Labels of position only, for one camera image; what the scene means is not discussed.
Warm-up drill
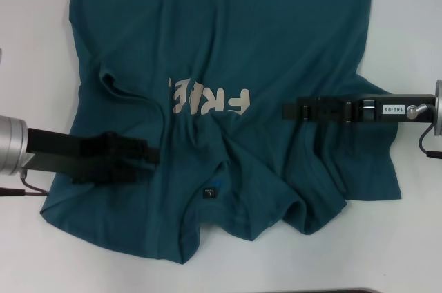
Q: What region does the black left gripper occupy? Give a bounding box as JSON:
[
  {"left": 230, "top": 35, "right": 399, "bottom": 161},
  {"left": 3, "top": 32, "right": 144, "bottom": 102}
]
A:
[{"left": 26, "top": 128, "right": 160, "bottom": 185}]

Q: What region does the dark left gripper cable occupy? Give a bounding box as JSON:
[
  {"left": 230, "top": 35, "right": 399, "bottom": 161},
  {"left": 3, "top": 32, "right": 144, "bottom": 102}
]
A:
[{"left": 0, "top": 168, "right": 49, "bottom": 199}]

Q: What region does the teal t-shirt with beige print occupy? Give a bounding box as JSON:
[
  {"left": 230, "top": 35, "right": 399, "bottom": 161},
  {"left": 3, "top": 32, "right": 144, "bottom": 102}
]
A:
[{"left": 38, "top": 0, "right": 403, "bottom": 266}]

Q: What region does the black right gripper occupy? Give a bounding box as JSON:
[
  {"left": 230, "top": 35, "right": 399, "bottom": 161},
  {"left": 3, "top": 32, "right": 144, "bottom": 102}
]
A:
[{"left": 282, "top": 94, "right": 436, "bottom": 125}]

